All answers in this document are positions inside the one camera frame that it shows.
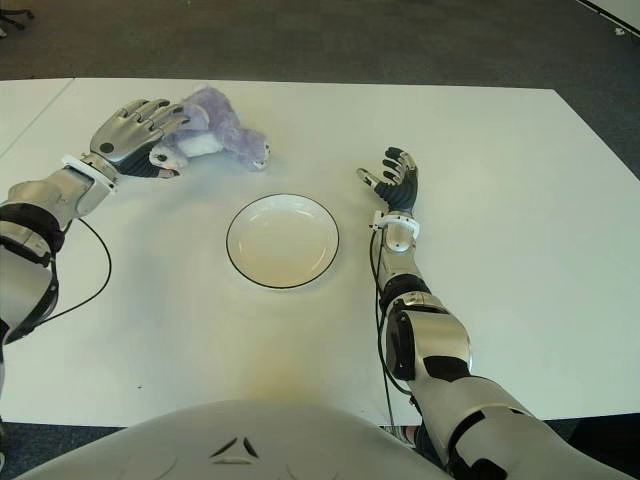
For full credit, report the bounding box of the grey robot torso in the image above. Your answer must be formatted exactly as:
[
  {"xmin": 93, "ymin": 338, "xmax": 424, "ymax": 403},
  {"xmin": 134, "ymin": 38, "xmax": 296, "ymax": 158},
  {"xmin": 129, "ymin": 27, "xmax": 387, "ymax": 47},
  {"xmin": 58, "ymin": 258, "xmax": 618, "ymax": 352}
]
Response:
[{"xmin": 19, "ymin": 397, "xmax": 451, "ymax": 480}]

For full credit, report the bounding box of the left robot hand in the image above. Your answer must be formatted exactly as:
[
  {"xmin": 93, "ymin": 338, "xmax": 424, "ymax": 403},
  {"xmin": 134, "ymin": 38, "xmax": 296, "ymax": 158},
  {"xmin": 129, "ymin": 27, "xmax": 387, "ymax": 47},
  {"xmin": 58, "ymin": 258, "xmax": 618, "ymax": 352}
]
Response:
[{"xmin": 89, "ymin": 98, "xmax": 191, "ymax": 179}]

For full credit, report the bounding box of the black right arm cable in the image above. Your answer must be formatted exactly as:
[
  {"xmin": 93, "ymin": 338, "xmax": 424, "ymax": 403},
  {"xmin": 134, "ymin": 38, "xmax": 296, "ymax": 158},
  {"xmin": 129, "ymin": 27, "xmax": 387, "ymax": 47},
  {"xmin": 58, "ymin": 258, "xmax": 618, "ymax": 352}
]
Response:
[{"xmin": 369, "ymin": 224, "xmax": 404, "ymax": 429}]

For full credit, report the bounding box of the white plate with black rim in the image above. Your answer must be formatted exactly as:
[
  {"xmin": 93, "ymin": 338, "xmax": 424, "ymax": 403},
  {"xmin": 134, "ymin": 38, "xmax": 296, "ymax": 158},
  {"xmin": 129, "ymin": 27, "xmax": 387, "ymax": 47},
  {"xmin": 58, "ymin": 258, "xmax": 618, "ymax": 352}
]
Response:
[{"xmin": 225, "ymin": 193, "xmax": 342, "ymax": 290}]

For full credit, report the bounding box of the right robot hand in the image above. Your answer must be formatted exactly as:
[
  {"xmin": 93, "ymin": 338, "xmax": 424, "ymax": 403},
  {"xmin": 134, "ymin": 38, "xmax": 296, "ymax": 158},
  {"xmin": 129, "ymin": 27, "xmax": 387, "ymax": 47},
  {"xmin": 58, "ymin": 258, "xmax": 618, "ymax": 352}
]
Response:
[{"xmin": 356, "ymin": 146, "xmax": 420, "ymax": 214}]

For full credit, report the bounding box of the black office chair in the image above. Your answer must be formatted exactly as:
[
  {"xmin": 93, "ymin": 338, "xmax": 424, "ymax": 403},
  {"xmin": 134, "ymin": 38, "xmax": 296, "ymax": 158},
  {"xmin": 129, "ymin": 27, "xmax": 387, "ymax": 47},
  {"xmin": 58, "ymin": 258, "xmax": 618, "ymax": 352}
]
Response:
[{"xmin": 0, "ymin": 0, "xmax": 37, "ymax": 39}]

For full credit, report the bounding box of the left wrist camera mount ring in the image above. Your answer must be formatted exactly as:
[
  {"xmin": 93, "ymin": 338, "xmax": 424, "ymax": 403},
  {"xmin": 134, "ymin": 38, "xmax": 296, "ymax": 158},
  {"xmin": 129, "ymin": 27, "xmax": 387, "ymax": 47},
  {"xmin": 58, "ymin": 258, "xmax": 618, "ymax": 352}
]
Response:
[{"xmin": 62, "ymin": 153, "xmax": 121, "ymax": 195}]

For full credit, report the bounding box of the right wrist camera mount ring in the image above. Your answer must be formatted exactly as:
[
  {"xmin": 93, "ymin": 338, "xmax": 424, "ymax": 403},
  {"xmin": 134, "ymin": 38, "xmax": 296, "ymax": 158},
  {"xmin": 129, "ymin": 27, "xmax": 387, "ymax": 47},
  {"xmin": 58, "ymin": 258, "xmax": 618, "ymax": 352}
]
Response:
[{"xmin": 370, "ymin": 210, "xmax": 422, "ymax": 237}]

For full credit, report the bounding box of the purple plush doll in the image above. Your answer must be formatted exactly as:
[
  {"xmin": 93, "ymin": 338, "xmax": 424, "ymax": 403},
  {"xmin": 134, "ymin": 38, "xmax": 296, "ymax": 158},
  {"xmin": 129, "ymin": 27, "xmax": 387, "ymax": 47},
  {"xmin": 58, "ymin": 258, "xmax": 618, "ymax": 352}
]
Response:
[{"xmin": 149, "ymin": 87, "xmax": 272, "ymax": 174}]

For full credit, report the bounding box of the wrist camera mount ring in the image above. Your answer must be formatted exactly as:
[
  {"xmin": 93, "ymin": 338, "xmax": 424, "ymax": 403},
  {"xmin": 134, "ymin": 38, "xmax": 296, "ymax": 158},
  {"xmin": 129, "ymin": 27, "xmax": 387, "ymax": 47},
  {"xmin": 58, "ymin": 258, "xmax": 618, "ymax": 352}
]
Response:
[
  {"xmin": 370, "ymin": 210, "xmax": 422, "ymax": 237},
  {"xmin": 62, "ymin": 153, "xmax": 121, "ymax": 195}
]

